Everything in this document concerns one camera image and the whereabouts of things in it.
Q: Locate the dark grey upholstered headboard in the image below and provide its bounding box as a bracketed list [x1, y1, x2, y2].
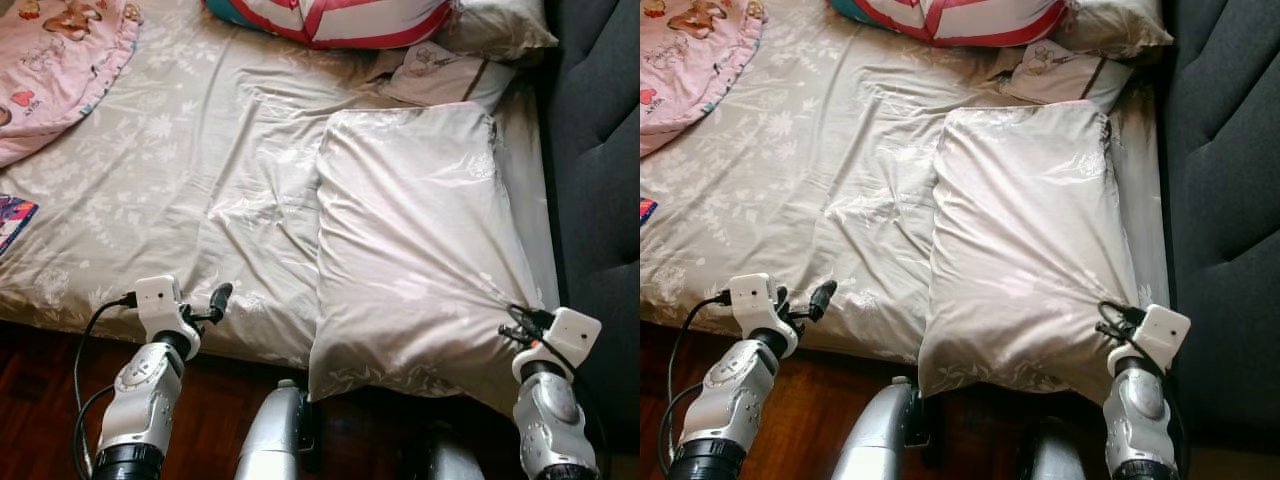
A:
[1160, 0, 1280, 441]
[538, 0, 641, 456]

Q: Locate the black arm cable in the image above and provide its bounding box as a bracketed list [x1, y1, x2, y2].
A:
[497, 318, 546, 363]
[657, 290, 736, 479]
[72, 292, 139, 480]
[1095, 315, 1141, 353]

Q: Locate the grey floral pillow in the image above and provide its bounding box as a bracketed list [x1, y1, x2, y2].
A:
[307, 100, 546, 416]
[432, 0, 559, 64]
[1050, 0, 1174, 63]
[918, 100, 1143, 406]

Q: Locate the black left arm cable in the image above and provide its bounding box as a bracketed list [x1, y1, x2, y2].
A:
[657, 290, 736, 479]
[72, 292, 139, 480]

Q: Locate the pink cartoon print blanket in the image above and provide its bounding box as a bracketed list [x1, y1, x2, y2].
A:
[640, 0, 766, 159]
[0, 0, 143, 169]

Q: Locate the beige cartoon print pillow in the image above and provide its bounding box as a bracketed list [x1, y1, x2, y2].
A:
[1000, 40, 1136, 113]
[383, 43, 518, 113]

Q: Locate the blue red superhero pillow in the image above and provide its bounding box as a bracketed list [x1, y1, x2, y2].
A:
[828, 0, 1069, 49]
[203, 0, 456, 51]

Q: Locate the silver robot right leg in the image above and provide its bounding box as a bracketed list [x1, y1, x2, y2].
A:
[405, 425, 486, 480]
[1015, 420, 1089, 480]

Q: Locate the silver robot left leg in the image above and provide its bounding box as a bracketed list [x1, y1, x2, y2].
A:
[830, 376, 936, 480]
[235, 378, 323, 480]

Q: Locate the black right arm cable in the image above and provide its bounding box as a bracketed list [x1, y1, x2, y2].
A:
[1095, 315, 1141, 353]
[497, 318, 546, 363]

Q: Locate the silver robot leg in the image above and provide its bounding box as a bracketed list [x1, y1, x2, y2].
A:
[830, 376, 936, 480]
[405, 425, 486, 480]
[235, 378, 323, 480]
[1015, 420, 1089, 480]

